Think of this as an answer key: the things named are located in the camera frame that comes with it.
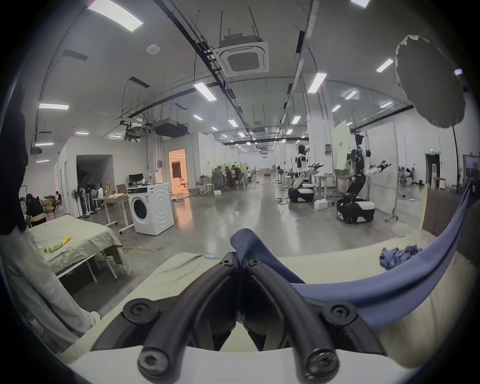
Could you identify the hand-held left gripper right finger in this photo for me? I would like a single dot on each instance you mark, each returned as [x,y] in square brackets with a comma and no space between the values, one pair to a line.
[285,303]

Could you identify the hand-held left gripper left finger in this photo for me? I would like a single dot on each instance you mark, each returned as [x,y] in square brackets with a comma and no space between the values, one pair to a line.
[195,300]

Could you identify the blue garment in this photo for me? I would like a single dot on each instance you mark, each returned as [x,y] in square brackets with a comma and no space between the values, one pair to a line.
[412,281]

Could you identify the white washing machine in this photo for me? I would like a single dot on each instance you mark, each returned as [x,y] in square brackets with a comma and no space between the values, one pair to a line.
[152,208]

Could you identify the white box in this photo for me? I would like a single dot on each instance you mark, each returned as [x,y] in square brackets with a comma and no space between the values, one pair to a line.
[321,204]

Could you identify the black and white wheeled robot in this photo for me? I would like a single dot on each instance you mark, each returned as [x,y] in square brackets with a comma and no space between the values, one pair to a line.
[300,187]
[356,202]

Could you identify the bunched blue cloth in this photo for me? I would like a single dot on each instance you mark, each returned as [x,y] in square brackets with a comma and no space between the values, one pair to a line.
[397,255]

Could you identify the wooden table with monitor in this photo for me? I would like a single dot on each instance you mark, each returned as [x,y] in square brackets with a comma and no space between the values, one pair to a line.
[114,200]

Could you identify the group of people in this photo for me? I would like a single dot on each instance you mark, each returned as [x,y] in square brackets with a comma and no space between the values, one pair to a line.
[228,176]

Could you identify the bed with pale green sheet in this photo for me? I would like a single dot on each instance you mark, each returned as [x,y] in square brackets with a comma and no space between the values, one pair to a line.
[78,240]

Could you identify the green roll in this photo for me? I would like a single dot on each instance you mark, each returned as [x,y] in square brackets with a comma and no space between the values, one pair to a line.
[55,247]

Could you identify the bed with beige sheet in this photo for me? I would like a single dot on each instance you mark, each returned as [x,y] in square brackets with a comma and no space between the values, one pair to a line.
[431,337]

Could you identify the brown headboard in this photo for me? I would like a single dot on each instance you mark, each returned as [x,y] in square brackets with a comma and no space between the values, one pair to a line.
[444,212]

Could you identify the photo umbrella on stand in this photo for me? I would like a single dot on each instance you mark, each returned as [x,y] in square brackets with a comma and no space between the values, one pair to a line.
[431,82]

